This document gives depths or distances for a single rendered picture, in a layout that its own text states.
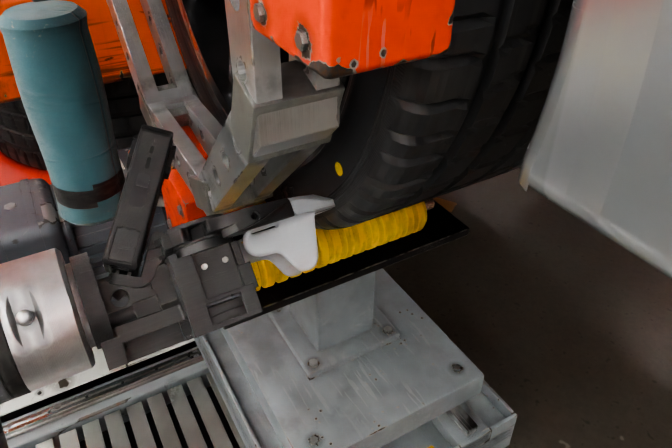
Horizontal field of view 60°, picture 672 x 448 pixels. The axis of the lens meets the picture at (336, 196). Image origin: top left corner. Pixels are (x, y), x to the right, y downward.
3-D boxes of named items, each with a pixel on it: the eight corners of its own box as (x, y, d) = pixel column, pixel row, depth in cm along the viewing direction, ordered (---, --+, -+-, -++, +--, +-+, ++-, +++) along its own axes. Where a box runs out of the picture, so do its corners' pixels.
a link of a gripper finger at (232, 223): (285, 226, 49) (184, 259, 45) (278, 206, 49) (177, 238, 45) (301, 214, 45) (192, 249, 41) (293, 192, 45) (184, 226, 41)
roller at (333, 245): (443, 232, 72) (448, 193, 69) (215, 319, 60) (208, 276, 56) (415, 209, 76) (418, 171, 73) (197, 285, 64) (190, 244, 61)
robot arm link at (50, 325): (5, 274, 45) (-21, 255, 36) (72, 254, 47) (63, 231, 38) (39, 387, 44) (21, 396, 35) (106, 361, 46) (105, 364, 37)
